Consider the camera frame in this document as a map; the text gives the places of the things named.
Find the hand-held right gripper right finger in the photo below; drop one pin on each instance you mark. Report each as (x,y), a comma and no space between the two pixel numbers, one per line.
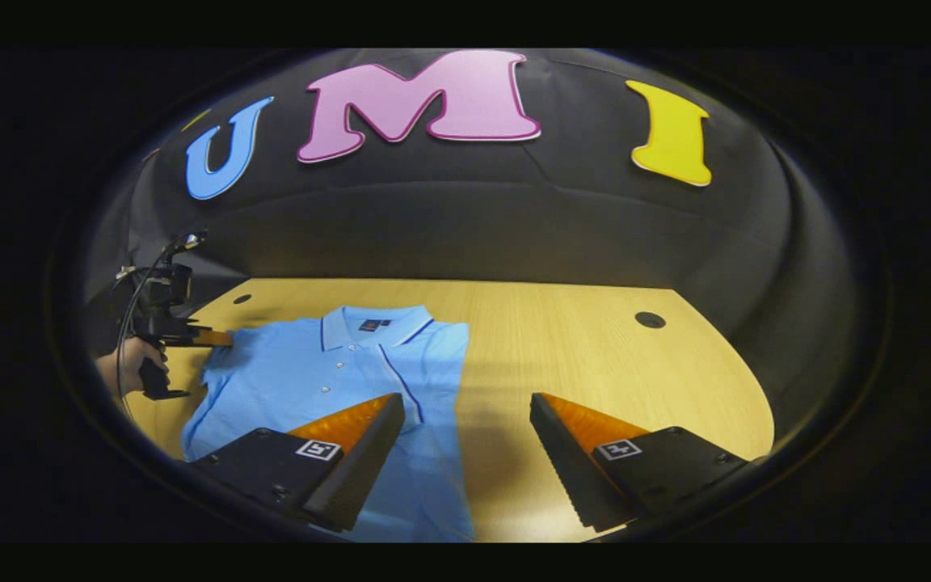
(566,469)

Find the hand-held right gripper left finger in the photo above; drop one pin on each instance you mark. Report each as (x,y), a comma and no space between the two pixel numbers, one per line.
(364,469)

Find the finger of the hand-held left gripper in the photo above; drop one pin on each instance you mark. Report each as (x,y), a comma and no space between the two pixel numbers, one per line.
(211,337)

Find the light blue T-shirt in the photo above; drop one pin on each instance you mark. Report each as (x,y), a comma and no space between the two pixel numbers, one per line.
(312,380)

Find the black backdrop cloth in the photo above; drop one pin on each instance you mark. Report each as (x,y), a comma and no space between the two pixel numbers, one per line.
(473,226)

